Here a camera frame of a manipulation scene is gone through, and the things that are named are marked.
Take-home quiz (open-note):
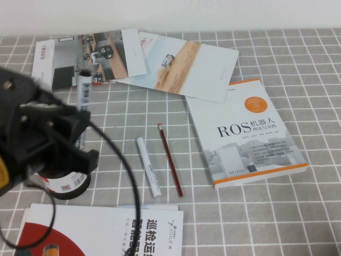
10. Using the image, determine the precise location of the office photo brochure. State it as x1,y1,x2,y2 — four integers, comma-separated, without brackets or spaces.
31,28,148,93

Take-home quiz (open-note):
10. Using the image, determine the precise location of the black camera cable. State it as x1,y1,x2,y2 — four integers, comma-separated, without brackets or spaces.
87,119,142,256

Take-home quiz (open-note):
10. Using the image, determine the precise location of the white orange ROS book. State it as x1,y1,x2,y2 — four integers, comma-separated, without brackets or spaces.
185,78,307,189

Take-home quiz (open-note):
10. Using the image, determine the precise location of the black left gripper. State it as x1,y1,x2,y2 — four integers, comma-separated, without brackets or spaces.
15,87,100,178

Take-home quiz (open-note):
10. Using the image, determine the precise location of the all-white paint marker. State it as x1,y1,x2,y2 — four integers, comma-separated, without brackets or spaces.
136,137,163,198

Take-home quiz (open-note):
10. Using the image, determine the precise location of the dark red pencil with eraser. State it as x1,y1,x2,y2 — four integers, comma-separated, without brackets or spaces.
157,123,184,198

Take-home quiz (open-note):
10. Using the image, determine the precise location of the desert photo brochure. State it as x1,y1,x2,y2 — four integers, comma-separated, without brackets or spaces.
111,31,240,103

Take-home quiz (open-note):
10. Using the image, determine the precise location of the black mesh pen holder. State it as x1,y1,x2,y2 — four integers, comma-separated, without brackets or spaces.
34,157,92,201

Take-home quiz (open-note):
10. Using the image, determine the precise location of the white marker with barcode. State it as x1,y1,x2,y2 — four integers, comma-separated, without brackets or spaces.
75,68,93,151

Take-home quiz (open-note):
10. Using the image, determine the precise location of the black hanging cable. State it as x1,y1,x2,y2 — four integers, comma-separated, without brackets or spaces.
0,180,57,250

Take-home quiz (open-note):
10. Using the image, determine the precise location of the grey checked tablecloth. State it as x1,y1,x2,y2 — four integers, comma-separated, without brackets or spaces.
0,26,341,256

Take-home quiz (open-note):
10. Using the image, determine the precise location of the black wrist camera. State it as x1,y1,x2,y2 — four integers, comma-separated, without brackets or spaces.
20,102,92,128

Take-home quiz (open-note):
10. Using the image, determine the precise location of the red and white AgileX brochure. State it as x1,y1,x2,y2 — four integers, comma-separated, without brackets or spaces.
18,204,184,256

